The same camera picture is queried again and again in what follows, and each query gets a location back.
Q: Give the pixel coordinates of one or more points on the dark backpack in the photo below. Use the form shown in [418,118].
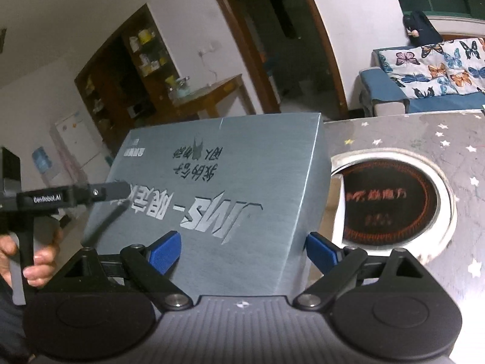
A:
[422,26]

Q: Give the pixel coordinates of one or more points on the brown wooden door frame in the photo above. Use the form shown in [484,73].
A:
[329,45]

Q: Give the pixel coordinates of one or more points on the teal filled glass jar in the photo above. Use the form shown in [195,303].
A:
[182,88]

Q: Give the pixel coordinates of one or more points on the wooden table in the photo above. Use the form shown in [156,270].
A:
[216,87]

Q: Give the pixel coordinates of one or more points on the dark wooden shelf cabinet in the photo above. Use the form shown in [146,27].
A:
[113,64]

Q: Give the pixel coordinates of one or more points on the person's left hand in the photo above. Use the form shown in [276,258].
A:
[43,265]

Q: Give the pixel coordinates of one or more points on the black round induction cooker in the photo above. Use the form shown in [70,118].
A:
[386,204]

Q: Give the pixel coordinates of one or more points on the butterfly print blanket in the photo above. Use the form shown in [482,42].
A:
[435,68]

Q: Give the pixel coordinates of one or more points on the blue sofa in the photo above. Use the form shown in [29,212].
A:
[386,87]

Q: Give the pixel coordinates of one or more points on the white wall socket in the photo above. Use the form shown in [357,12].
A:
[210,49]

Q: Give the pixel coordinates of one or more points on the grey star-patterned desktop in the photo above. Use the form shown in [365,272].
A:
[466,235]

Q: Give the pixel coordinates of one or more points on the grey printed cardboard box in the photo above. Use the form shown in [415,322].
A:
[227,167]

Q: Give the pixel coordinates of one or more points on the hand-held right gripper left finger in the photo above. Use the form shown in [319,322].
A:
[166,252]

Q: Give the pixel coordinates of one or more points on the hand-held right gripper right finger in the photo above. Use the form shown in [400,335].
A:
[322,252]

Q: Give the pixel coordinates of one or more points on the white refrigerator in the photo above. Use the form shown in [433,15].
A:
[75,140]

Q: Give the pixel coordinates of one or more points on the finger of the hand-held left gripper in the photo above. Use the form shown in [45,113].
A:
[111,190]
[110,216]

